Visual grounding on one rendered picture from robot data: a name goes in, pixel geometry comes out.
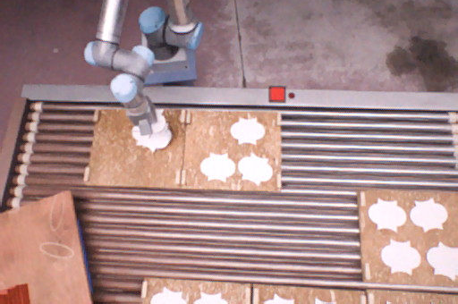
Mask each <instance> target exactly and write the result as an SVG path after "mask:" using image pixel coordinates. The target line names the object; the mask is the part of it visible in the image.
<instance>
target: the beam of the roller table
mask: <svg viewBox="0 0 458 304"><path fill-rule="evenodd" d="M141 93H142V94H143V95H144V97H145V96H149V98H150V100H151V102H152V103H153V104H154V105H155V106H218V107H249V108H281V109H313V110H370V111H406V112H438V113H446V112H456V113H458V93H447V92H410V91H374V90H337V89H285V101H286V104H277V103H269V89H263V88H187V87H150V86H143V88H142V89H141ZM289 93H294V94H295V98H289V97H288V94H289ZM21 96H22V97H27V98H28V99H30V100H31V101H33V102H34V103H37V102H45V103H61V104H92V105H120V104H121V103H120V102H119V101H118V99H116V98H115V96H114V93H113V91H112V90H111V85H40V84H24V85H23V91H22V93H21Z"/></svg>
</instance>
